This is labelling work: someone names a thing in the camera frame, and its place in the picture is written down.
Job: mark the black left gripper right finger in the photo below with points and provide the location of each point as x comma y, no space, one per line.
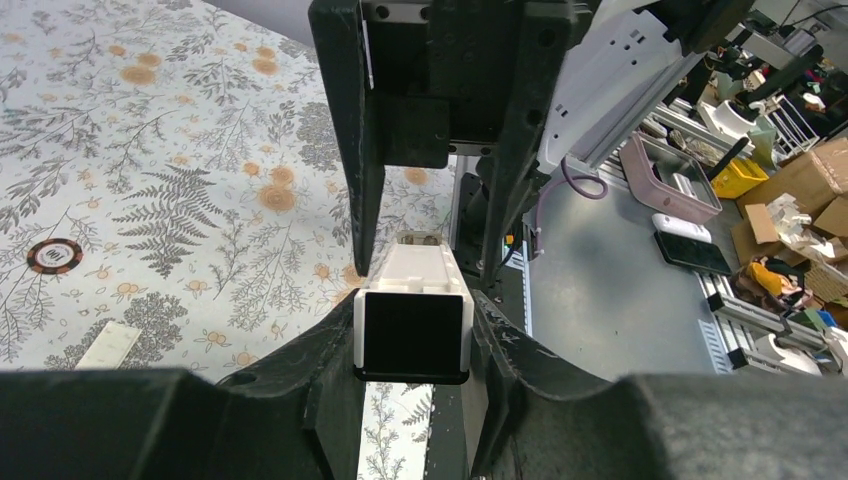
526,413

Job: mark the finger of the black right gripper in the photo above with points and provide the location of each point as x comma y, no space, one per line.
337,29
544,34

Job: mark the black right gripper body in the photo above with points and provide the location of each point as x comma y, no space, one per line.
462,77

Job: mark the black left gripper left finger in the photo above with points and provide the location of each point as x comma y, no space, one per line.
294,414

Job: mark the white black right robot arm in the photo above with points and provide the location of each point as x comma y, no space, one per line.
623,66

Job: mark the white remote battery cover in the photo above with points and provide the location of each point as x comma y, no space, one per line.
110,347

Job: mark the pink plastic tray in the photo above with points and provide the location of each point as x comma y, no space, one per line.
668,180

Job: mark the black smartphone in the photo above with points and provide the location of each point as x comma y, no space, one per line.
695,255

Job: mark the white power bank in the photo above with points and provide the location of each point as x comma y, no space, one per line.
675,226

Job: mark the yellow bin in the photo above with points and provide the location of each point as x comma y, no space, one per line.
737,178

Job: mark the brown poker chip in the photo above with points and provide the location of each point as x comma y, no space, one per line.
54,256

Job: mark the cardboard box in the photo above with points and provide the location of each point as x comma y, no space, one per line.
814,178

